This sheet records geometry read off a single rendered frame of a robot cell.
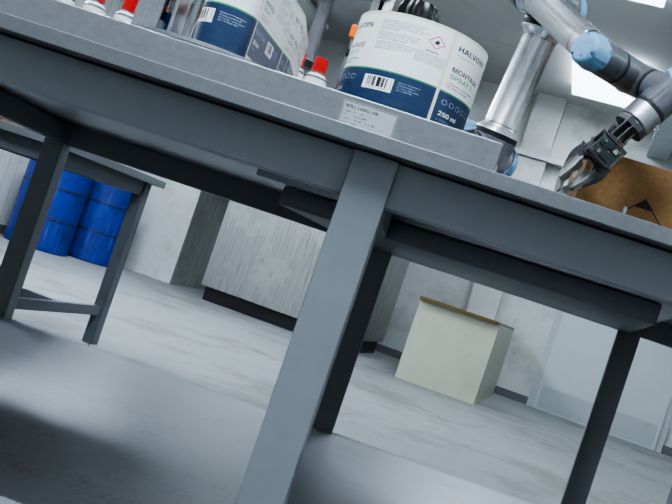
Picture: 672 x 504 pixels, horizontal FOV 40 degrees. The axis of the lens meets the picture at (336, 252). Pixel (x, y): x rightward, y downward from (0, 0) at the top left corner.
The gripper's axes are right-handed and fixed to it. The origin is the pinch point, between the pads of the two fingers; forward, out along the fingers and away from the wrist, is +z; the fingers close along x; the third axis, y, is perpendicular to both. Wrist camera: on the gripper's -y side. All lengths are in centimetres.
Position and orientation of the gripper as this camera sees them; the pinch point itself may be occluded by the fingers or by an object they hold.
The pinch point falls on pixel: (559, 188)
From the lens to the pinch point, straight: 202.6
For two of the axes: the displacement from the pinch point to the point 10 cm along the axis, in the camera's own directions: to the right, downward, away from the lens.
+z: -7.5, 6.6, 0.2
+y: -0.7, -0.5, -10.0
